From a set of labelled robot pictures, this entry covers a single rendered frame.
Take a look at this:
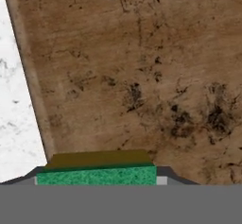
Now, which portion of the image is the green and yellow sponge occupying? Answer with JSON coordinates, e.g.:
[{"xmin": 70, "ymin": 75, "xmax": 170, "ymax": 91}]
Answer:
[{"xmin": 36, "ymin": 148, "xmax": 158, "ymax": 186}]

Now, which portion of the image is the brown wooden cutting board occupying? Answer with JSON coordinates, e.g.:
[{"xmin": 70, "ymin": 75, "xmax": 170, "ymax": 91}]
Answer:
[{"xmin": 1, "ymin": 0, "xmax": 242, "ymax": 186}]

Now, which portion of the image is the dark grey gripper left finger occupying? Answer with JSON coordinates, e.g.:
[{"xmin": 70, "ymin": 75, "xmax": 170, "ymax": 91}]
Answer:
[{"xmin": 0, "ymin": 165, "xmax": 45, "ymax": 186}]

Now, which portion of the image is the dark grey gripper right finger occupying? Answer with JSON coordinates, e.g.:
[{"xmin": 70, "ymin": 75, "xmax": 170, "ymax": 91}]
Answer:
[{"xmin": 155, "ymin": 165, "xmax": 200, "ymax": 186}]

